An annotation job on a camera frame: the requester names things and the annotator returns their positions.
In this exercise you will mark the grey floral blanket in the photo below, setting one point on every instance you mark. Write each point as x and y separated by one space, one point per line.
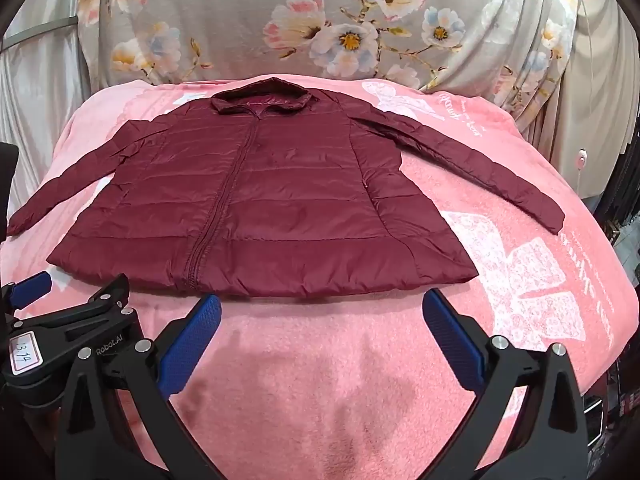
250 15

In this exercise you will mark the grey curtain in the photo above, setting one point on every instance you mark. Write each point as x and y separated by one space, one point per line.
40 100

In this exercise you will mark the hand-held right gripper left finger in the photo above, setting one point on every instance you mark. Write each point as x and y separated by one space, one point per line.
191 342

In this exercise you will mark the beige curtain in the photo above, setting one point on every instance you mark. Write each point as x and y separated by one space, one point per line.
602 90

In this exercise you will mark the maroon puffer jacket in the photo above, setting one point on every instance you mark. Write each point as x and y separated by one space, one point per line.
260 195

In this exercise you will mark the pink printed blanket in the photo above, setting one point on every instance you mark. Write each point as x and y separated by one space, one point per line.
320 360

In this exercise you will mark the black object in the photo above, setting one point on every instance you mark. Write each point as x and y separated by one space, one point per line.
7 185

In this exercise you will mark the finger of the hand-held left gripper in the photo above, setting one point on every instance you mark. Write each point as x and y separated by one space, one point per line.
107 298
31 290

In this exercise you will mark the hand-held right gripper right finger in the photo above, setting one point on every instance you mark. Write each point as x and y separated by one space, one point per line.
454 342

